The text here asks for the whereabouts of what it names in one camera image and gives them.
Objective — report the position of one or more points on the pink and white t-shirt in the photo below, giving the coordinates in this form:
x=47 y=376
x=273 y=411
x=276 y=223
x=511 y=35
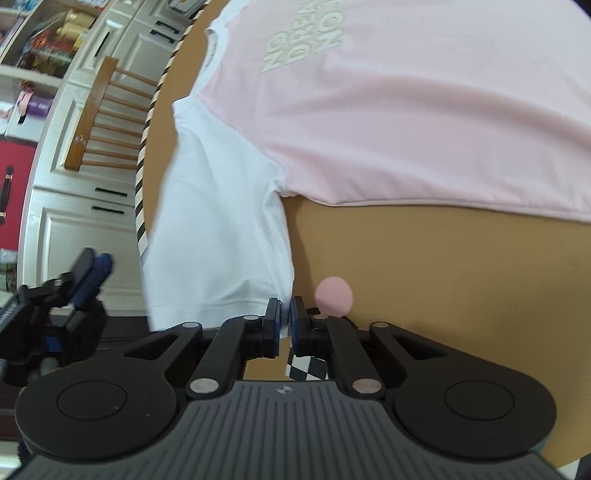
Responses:
x=369 y=115

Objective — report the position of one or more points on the wooden slat-back chair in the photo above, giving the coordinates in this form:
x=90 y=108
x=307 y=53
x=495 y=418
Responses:
x=92 y=124

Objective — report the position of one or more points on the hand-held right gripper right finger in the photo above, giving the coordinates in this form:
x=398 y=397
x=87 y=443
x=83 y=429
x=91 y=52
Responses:
x=298 y=327

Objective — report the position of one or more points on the checkered marker tag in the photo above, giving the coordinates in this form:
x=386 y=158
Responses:
x=307 y=368

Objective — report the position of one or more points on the white sideboard cabinet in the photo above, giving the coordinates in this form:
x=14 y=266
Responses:
x=69 y=207

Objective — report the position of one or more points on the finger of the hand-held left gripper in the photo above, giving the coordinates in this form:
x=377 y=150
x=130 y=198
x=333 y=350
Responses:
x=84 y=263
x=97 y=279

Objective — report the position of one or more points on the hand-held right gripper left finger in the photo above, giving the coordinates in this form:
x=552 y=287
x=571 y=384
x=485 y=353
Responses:
x=274 y=325

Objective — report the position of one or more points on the purple cup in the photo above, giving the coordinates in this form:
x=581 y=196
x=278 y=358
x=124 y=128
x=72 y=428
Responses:
x=34 y=105

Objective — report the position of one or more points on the pink round sticker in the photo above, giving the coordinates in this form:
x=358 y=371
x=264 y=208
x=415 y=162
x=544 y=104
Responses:
x=333 y=295

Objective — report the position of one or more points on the red storage box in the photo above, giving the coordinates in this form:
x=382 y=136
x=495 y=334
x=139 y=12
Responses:
x=14 y=198

